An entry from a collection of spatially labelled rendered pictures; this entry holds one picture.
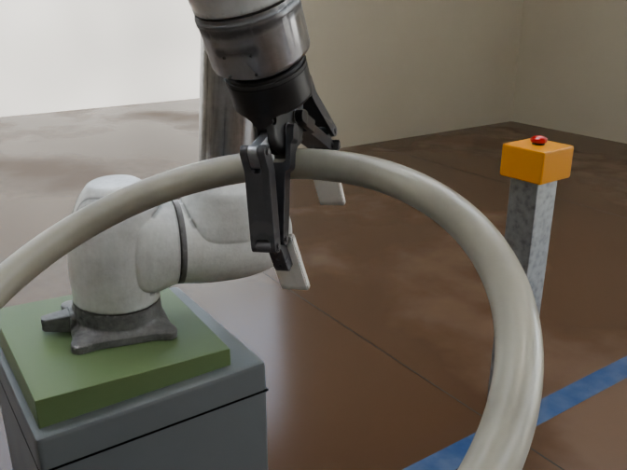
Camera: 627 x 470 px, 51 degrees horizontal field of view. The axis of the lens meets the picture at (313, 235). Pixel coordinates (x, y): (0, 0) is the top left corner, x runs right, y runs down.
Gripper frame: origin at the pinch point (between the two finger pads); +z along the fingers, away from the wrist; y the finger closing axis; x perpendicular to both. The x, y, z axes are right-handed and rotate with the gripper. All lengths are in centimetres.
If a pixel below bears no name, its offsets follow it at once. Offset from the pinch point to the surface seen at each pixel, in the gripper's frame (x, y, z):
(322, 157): 3.7, 0.8, -10.6
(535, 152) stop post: 17, -85, 47
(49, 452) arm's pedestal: -47, 13, 34
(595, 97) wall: 42, -592, 328
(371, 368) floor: -48, -107, 166
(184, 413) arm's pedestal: -35, -2, 44
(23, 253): -21.3, 15.8, -10.6
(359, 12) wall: -162, -514, 185
